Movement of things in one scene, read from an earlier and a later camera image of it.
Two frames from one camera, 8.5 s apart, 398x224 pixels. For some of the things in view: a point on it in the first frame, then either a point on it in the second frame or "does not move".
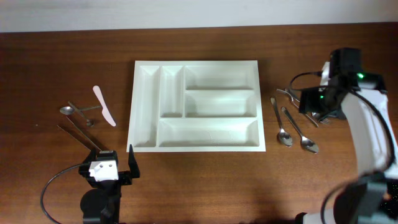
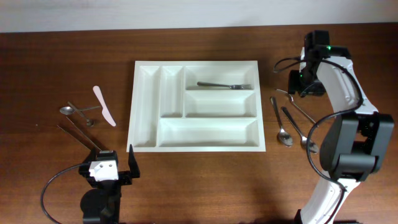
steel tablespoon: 283,137 does not move
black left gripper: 127,176 does not move
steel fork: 316,115 -> 236,86
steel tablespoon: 305,142 does not move
